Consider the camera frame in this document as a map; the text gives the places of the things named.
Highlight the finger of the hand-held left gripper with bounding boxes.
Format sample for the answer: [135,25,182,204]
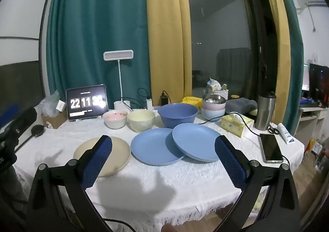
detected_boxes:
[5,107,37,143]
[0,104,20,126]

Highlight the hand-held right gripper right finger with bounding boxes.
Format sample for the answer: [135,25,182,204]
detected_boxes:
[214,135,301,232]

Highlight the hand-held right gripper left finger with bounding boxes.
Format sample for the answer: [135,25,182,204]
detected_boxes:
[26,135,114,232]

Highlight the beige plate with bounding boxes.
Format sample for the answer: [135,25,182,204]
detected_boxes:
[73,136,131,177]

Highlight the blue plate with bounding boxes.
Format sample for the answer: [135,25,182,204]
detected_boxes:
[130,128,189,166]
[172,123,224,162]

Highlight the pink speckled bowl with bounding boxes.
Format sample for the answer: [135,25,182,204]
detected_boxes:
[102,110,128,130]

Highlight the cream bowl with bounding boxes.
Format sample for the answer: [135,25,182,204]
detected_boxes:
[127,110,156,133]

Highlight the large blue bowl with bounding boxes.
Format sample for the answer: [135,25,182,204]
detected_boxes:
[157,103,199,129]

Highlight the clear plastic bag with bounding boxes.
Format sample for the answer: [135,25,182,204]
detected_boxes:
[40,90,61,117]

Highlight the yellow tissue box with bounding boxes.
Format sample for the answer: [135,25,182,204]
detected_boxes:
[221,114,255,138]

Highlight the black smartphone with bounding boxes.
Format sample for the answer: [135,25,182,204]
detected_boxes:
[259,133,284,164]

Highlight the light blue steel-lined bowl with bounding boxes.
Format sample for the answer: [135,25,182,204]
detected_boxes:
[201,107,226,122]

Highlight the grey cloth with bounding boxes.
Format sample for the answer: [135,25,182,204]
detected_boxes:
[226,98,258,117]

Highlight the black scissors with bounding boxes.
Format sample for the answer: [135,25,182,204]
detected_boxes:
[269,123,282,135]

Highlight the pink steel-lined bowl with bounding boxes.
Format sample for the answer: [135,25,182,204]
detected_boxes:
[202,94,227,110]

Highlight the tablet with clock display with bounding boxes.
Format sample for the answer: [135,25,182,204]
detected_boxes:
[66,84,108,121]

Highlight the stainless steel thermos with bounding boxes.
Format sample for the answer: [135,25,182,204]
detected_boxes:
[255,91,277,131]

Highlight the white tube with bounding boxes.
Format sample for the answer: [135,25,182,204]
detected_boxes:
[277,123,295,144]

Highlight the white perforated basket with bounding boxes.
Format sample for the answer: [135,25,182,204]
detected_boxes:
[208,89,229,100]

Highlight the white tablecloth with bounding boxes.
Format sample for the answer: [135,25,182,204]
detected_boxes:
[13,109,305,227]

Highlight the yellow wipes pack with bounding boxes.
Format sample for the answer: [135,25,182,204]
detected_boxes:
[182,96,202,108]

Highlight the light blue plastic bag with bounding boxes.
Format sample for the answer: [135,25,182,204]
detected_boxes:
[207,76,222,91]

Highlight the white computer desk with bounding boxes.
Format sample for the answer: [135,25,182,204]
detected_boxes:
[295,106,329,142]

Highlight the white desk lamp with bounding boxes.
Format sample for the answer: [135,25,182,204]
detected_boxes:
[103,50,134,113]

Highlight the teal curtain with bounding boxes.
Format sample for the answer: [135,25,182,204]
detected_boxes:
[270,0,305,135]
[46,0,152,109]

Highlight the black computer monitor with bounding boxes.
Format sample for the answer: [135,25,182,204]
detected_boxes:
[308,63,329,108]

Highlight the yellow curtain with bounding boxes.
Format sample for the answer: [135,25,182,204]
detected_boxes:
[145,0,193,106]
[253,0,292,105]

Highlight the dark glass window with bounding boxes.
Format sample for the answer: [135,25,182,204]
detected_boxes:
[184,0,278,99]

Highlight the white air conditioner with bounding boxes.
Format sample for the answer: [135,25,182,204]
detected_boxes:
[294,0,327,14]

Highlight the black round disc with cable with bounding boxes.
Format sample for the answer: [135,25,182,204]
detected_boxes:
[14,124,45,151]

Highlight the black phone cable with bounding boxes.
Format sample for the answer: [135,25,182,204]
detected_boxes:
[162,90,291,169]

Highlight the black lamp cable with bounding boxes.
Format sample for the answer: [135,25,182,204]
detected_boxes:
[121,88,151,109]

